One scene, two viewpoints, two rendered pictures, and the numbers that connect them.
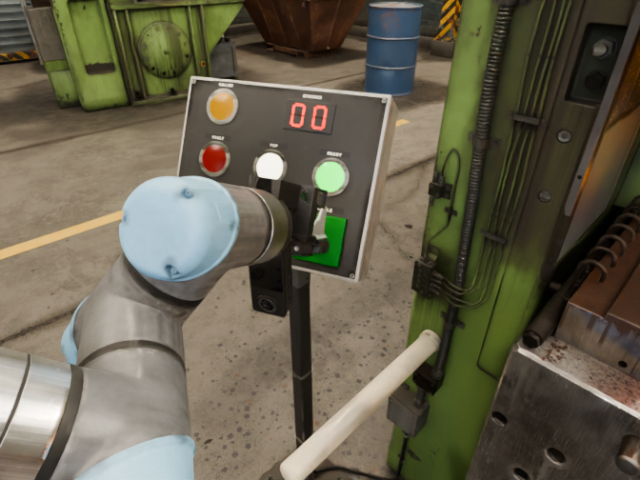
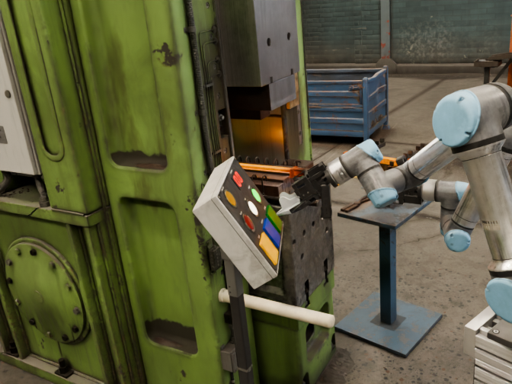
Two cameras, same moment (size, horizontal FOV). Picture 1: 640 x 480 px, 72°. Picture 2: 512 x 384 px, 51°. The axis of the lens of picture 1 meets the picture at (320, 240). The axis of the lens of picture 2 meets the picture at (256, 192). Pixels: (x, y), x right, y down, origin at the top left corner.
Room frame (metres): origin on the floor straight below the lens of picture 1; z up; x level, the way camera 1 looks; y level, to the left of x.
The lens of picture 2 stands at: (0.92, 1.49, 1.69)
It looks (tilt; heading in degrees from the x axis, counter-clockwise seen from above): 21 degrees down; 258
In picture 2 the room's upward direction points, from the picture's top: 6 degrees counter-clockwise
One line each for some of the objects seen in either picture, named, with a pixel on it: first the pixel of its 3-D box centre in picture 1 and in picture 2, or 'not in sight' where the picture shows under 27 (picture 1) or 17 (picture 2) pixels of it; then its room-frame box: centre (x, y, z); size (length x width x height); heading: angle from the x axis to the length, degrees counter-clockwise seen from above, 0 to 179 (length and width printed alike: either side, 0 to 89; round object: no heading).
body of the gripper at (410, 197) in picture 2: not in sight; (406, 189); (0.04, -0.11, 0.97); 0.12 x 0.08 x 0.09; 135
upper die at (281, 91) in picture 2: not in sight; (235, 91); (0.52, -0.55, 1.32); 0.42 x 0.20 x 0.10; 135
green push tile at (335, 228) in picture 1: (320, 238); (273, 219); (0.56, 0.00, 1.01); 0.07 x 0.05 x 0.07; 70
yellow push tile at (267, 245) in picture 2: not in sight; (267, 249); (0.63, 0.19, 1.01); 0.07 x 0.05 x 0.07; 70
